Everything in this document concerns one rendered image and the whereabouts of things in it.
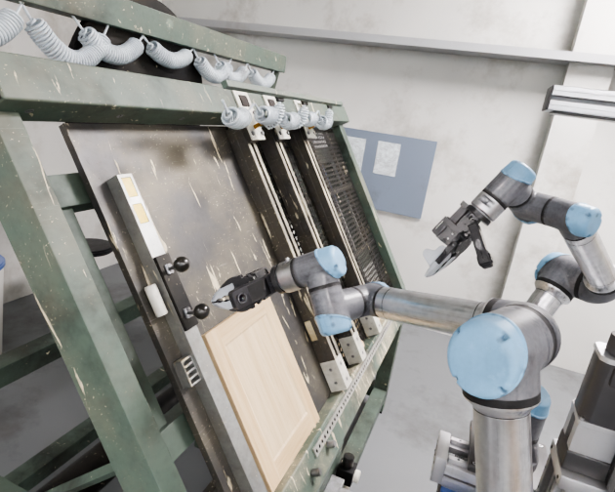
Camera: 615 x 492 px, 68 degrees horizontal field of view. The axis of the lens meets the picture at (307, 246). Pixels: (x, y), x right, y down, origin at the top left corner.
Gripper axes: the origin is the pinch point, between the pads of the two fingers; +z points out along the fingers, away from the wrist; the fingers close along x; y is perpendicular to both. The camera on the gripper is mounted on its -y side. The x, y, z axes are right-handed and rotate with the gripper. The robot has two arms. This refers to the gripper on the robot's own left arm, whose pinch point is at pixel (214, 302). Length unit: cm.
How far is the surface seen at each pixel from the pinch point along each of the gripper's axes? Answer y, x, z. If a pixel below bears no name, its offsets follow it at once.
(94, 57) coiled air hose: 34, 87, 34
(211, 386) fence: -4.1, -19.7, 8.1
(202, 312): -9.3, -0.1, -3.2
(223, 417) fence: -4.6, -28.3, 8.1
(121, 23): 49, 100, 29
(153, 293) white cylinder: -8.2, 8.0, 9.4
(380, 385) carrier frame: 181, -115, 45
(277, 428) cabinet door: 17.3, -45.4, 10.5
